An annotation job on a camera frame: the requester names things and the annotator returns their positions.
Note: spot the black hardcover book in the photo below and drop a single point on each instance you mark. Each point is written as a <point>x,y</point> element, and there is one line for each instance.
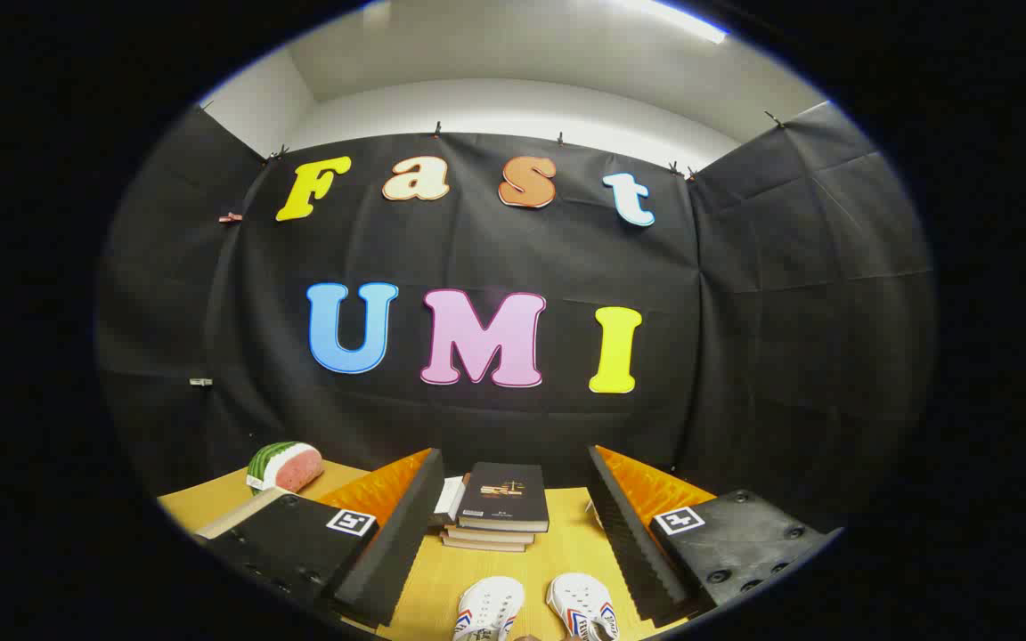
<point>504,494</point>

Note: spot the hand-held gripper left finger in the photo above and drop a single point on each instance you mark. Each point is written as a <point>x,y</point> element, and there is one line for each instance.
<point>397,543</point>

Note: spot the white canvas shoe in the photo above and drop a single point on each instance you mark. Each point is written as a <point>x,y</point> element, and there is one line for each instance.
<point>582,607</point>
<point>488,610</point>

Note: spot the brown hardcover book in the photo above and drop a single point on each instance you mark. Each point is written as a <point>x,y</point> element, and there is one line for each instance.
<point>482,545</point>
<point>491,535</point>

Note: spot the white portrait cover book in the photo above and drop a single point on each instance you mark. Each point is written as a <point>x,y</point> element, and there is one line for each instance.
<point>449,499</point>

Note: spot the black backdrop cloth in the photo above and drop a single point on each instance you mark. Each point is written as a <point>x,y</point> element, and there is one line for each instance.
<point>477,245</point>

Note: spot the beige fabric storage box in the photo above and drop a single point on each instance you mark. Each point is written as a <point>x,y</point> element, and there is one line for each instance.
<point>237,514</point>

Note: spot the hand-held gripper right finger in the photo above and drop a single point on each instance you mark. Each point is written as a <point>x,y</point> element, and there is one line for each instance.
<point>633,543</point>

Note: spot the watermelon slice plush toy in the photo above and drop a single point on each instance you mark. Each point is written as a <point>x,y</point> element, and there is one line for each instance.
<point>295,467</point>

